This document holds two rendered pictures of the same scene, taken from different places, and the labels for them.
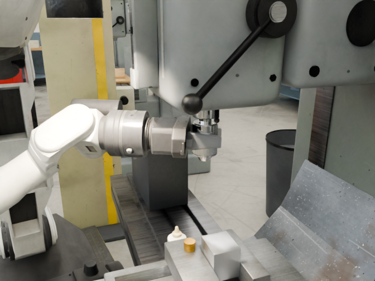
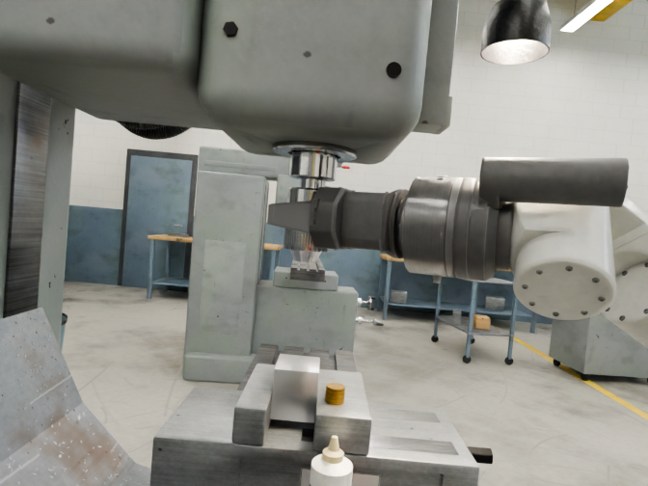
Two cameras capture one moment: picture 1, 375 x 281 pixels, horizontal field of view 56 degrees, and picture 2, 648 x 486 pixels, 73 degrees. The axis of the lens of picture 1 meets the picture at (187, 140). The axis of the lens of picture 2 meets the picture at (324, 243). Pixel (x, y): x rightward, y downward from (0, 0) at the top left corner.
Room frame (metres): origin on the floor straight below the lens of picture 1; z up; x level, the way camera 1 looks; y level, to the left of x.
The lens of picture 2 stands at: (1.04, 0.14, 1.23)
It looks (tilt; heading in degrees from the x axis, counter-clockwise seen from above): 2 degrees down; 200
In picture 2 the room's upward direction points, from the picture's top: 5 degrees clockwise
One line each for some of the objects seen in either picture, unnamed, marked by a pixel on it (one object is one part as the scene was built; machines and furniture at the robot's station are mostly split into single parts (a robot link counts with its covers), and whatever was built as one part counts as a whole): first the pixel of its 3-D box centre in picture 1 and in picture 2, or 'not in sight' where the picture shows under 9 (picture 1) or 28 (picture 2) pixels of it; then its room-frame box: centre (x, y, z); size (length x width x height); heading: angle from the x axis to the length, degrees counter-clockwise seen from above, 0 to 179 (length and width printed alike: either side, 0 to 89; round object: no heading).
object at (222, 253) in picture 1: (220, 256); (296, 386); (0.54, -0.06, 1.03); 0.06 x 0.05 x 0.06; 19
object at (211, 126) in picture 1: (205, 124); (310, 194); (0.62, -0.03, 1.26); 0.05 x 0.05 x 0.01
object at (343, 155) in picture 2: not in sight; (314, 151); (0.62, -0.03, 1.31); 0.09 x 0.09 x 0.01
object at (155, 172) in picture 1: (157, 163); not in sight; (1.01, 0.09, 1.02); 0.22 x 0.12 x 0.20; 21
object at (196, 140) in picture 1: (203, 141); not in sight; (0.59, -0.03, 1.24); 0.06 x 0.02 x 0.03; 85
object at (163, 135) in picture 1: (156, 135); (394, 226); (0.62, 0.06, 1.24); 0.13 x 0.12 x 0.10; 175
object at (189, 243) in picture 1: (189, 245); (335, 393); (0.56, 0.00, 1.04); 0.02 x 0.02 x 0.02
